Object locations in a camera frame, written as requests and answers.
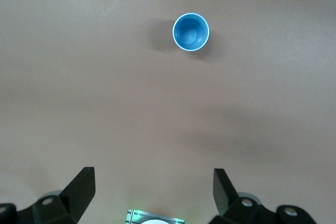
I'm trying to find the blue plastic cup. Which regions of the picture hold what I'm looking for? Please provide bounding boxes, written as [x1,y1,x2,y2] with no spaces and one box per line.
[172,13,211,52]

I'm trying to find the brown table cover sheet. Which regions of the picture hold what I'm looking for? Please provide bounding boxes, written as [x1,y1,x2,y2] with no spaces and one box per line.
[0,0,336,224]

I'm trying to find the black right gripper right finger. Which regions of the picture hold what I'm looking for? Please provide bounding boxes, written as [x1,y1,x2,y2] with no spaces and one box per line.
[209,168,314,224]

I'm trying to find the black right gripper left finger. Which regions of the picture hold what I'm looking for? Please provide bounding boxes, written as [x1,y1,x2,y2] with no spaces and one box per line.
[0,166,96,224]

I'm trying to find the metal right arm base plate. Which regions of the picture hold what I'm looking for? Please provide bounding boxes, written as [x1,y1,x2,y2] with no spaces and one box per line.
[125,209,186,224]

